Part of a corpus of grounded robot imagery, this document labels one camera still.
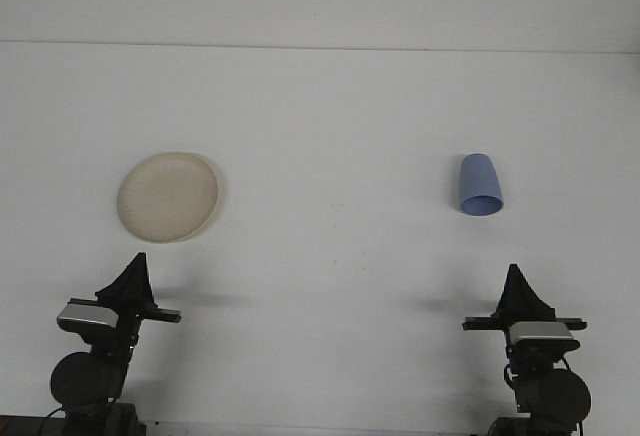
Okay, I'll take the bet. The pale round plate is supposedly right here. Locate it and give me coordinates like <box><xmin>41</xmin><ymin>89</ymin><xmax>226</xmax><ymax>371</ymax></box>
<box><xmin>116</xmin><ymin>151</ymin><xmax>226</xmax><ymax>245</ymax></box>

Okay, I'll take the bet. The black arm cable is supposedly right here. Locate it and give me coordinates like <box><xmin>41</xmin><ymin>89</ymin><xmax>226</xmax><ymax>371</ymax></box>
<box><xmin>41</xmin><ymin>405</ymin><xmax>67</xmax><ymax>436</ymax></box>

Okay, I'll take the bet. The pale blue cup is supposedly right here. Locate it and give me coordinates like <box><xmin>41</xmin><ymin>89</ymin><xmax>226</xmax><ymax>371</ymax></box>
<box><xmin>455</xmin><ymin>153</ymin><xmax>504</xmax><ymax>217</ymax></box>

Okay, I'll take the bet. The dark robot platform edge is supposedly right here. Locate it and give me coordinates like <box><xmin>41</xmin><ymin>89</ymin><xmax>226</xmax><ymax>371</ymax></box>
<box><xmin>0</xmin><ymin>413</ymin><xmax>69</xmax><ymax>436</ymax></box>

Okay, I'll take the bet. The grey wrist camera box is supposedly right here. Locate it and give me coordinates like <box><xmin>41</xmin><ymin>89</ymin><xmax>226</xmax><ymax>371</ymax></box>
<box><xmin>55</xmin><ymin>303</ymin><xmax>121</xmax><ymax>331</ymax></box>
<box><xmin>507</xmin><ymin>321</ymin><xmax>581</xmax><ymax>350</ymax></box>

